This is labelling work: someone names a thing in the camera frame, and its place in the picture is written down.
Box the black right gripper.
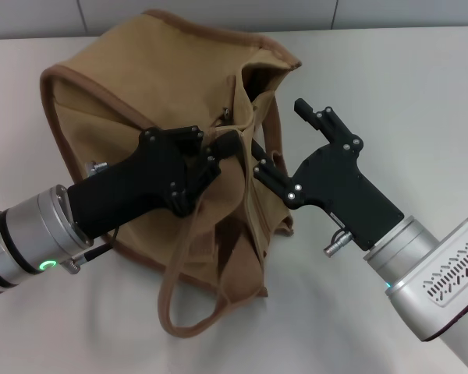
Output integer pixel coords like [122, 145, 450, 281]
[250, 97, 406, 252]

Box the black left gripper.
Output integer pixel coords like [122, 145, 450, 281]
[67, 124, 242, 239]

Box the khaki canvas food bag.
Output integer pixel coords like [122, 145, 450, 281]
[38, 8, 302, 331]

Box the right gripper cable with plug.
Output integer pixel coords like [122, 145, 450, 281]
[321, 228, 355, 258]

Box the gripper cable with plug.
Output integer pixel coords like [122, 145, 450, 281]
[321, 228, 355, 258]
[61, 225, 121, 274]

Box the left gripper cable with plug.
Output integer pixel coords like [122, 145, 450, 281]
[61, 225, 121, 274]

